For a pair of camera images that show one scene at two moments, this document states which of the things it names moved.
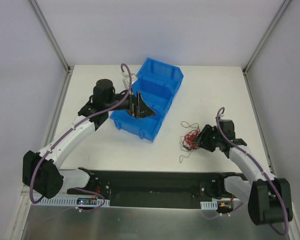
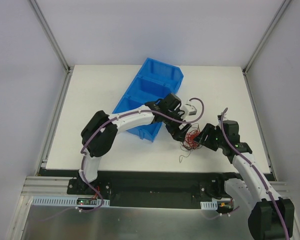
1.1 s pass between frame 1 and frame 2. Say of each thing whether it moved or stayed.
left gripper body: moved
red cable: stayed
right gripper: stayed
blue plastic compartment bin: stayed
